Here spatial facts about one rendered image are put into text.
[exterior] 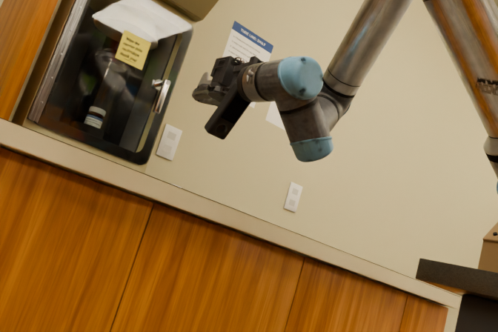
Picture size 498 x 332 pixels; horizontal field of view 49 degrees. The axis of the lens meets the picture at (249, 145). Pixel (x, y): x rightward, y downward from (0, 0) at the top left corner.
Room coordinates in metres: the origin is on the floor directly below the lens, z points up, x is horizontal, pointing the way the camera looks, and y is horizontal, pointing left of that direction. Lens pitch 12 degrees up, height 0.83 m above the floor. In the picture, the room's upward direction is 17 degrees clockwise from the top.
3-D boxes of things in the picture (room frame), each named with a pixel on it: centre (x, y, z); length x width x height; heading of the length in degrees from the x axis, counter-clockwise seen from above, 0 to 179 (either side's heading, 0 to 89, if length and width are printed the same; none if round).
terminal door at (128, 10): (1.29, 0.36, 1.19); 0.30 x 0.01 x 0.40; 125
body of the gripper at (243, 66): (1.06, 0.06, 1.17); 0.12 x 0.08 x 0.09; 36
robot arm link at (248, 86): (0.99, 0.01, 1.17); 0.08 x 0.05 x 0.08; 126
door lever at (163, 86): (1.33, 0.25, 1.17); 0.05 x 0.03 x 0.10; 35
